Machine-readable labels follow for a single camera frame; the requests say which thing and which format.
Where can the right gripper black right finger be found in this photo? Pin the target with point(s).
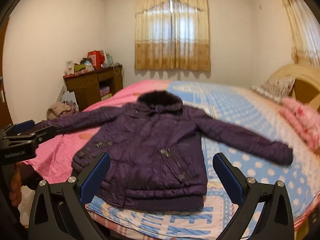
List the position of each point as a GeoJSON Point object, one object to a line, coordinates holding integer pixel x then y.
{"type": "Point", "coordinates": [276, 218]}

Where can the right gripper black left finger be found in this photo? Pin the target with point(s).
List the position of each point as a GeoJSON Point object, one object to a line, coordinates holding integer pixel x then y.
{"type": "Point", "coordinates": [58, 210]}

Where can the purple padded hooded jacket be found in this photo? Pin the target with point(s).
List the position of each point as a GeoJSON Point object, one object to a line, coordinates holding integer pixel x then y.
{"type": "Point", "coordinates": [157, 162]}

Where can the beige clothes pile on floor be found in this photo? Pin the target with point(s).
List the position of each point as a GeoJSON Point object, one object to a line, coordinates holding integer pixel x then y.
{"type": "Point", "coordinates": [59, 109]}

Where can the person left hand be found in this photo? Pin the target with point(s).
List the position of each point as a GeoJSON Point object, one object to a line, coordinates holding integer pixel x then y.
{"type": "Point", "coordinates": [15, 194]}

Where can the brown wooden wardrobe door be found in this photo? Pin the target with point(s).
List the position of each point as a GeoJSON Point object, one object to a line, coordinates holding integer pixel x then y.
{"type": "Point", "coordinates": [4, 111]}

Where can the pink knitted blanket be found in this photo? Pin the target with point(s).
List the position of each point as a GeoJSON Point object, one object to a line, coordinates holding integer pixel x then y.
{"type": "Point", "coordinates": [54, 157]}

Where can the white paper bag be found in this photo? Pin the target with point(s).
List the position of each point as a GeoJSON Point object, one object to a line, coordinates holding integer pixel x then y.
{"type": "Point", "coordinates": [67, 97]}

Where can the small white card box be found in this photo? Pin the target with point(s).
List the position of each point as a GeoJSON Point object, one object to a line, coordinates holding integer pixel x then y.
{"type": "Point", "coordinates": [69, 67]}

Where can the dark wooden desk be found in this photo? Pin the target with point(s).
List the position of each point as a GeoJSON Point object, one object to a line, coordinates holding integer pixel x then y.
{"type": "Point", "coordinates": [87, 86]}

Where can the pink folded quilt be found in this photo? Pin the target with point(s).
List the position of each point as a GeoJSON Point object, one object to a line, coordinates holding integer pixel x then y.
{"type": "Point", "coordinates": [303, 119]}

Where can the blue polka dot bed sheet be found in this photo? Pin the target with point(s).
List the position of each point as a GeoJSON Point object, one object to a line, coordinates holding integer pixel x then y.
{"type": "Point", "coordinates": [243, 108]}

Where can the red gift box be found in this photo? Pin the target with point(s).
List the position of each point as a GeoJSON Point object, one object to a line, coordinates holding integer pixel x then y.
{"type": "Point", "coordinates": [97, 58]}

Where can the grey patterned pillow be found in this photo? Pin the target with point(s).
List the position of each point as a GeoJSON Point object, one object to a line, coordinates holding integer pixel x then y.
{"type": "Point", "coordinates": [275, 89]}

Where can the cream wooden headboard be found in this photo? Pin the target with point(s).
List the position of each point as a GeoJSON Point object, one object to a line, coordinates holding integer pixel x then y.
{"type": "Point", "coordinates": [306, 87]}

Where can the beige patterned window curtain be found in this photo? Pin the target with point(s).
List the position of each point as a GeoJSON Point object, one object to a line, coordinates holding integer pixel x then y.
{"type": "Point", "coordinates": [172, 34]}

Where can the beige side window curtain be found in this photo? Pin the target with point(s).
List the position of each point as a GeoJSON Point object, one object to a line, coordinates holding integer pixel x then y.
{"type": "Point", "coordinates": [304, 32]}

